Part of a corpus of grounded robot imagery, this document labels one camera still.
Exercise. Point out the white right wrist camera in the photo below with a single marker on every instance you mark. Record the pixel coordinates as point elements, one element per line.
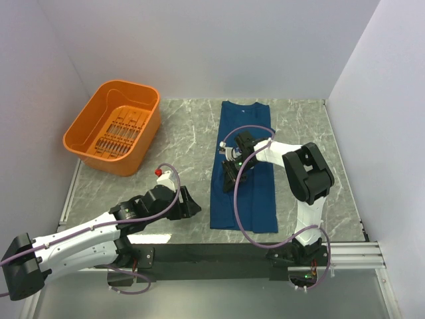
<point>230,153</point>

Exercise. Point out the blue Mickey Mouse t-shirt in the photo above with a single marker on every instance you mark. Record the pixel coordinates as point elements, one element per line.
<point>245,186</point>

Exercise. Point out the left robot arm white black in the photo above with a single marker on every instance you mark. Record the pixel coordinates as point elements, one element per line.
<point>28,264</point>

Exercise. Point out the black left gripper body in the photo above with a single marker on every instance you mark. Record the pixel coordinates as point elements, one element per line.
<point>180,209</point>

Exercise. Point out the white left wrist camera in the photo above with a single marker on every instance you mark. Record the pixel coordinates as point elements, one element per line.
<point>167,178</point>

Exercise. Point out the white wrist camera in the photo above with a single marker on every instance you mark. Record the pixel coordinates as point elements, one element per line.
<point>230,153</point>
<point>167,178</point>

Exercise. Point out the orange plastic laundry basket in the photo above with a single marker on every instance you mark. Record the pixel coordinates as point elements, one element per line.
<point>114,130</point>

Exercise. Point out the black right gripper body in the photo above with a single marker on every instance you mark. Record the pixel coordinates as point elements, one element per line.
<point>233,167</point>

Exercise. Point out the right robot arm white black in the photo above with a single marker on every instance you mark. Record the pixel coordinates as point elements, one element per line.
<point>310,180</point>

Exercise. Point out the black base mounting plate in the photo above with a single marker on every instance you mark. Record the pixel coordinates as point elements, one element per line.
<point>222,261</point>

